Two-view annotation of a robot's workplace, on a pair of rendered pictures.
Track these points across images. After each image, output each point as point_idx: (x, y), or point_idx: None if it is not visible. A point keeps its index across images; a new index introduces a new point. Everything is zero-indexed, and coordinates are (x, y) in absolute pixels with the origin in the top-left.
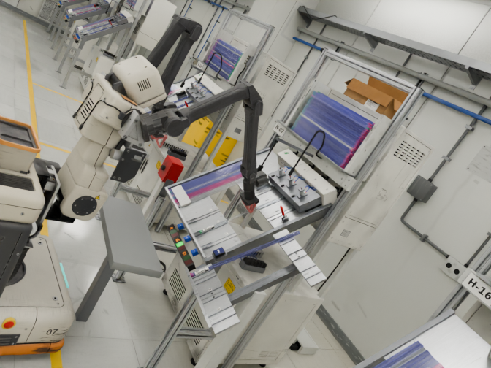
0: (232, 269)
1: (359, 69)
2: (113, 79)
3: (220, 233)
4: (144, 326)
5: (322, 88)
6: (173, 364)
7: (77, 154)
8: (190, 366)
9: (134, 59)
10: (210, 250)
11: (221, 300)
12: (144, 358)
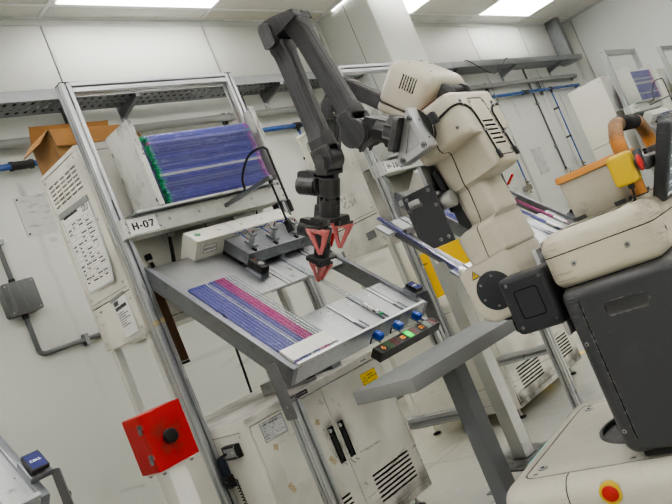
0: (352, 365)
1: (150, 85)
2: (457, 87)
3: (372, 299)
4: None
5: (115, 139)
6: (451, 502)
7: (504, 218)
8: (432, 502)
9: (414, 63)
10: (406, 304)
11: None
12: (482, 503)
